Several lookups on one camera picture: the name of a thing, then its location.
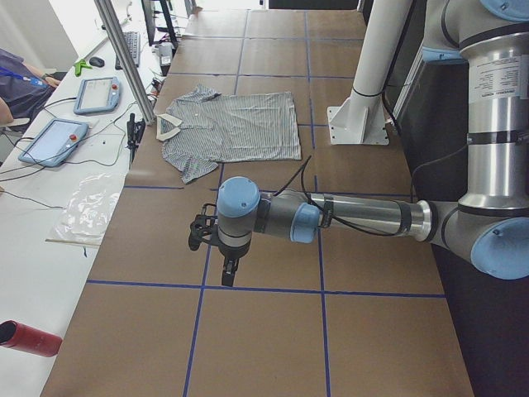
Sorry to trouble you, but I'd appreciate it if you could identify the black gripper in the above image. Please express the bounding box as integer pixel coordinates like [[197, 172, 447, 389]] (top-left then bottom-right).
[[219, 243, 250, 286]]

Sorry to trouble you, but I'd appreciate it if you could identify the blue white striped polo shirt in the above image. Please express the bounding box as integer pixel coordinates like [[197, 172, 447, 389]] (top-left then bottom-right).
[[161, 84, 302, 184]]

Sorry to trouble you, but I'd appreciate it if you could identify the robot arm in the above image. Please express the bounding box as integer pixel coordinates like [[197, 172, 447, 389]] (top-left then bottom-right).
[[211, 1, 528, 286]]

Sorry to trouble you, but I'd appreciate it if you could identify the clear plastic bag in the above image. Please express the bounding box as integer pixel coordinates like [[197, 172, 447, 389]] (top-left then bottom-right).
[[46, 173, 125, 246]]

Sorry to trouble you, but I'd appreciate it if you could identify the black power strip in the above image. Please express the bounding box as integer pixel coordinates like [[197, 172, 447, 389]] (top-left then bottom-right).
[[126, 113, 145, 167]]

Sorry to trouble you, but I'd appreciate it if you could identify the near blue teach pendant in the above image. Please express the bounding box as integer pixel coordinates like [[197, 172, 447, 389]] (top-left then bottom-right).
[[18, 118, 89, 167]]

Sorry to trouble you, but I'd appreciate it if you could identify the blue teach pendant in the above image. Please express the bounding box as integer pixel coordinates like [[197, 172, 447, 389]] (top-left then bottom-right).
[[74, 77, 121, 115], [18, 118, 89, 167]]

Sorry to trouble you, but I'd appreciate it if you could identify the far blue teach pendant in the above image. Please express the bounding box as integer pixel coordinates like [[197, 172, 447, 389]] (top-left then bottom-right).
[[74, 77, 121, 115]]

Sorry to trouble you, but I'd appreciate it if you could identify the red cylindrical bottle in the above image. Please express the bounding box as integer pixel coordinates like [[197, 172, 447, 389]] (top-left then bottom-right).
[[1, 320, 63, 357]]

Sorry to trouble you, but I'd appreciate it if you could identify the black computer mouse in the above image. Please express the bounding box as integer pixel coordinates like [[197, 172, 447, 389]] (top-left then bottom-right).
[[89, 56, 105, 68]]

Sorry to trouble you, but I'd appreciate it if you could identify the black keyboard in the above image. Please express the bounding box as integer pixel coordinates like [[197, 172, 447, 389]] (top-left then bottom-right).
[[123, 31, 141, 67]]

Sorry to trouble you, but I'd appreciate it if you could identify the black monitor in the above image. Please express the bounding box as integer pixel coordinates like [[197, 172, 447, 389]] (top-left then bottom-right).
[[140, 0, 179, 47]]

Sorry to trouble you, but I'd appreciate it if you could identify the green plastic tool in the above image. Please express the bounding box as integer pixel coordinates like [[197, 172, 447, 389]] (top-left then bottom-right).
[[74, 59, 93, 77]]

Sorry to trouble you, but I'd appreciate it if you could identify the seated person in blue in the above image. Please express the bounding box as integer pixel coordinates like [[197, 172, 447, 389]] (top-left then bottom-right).
[[1, 49, 61, 124]]

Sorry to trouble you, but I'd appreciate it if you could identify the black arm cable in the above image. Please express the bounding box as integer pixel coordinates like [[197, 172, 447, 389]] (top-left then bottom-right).
[[272, 155, 408, 237]]

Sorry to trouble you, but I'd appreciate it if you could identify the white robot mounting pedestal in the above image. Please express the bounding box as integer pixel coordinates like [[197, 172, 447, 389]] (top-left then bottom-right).
[[327, 0, 412, 146]]

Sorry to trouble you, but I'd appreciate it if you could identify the aluminium frame post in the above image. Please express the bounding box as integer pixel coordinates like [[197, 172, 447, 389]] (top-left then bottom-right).
[[94, 0, 155, 125]]

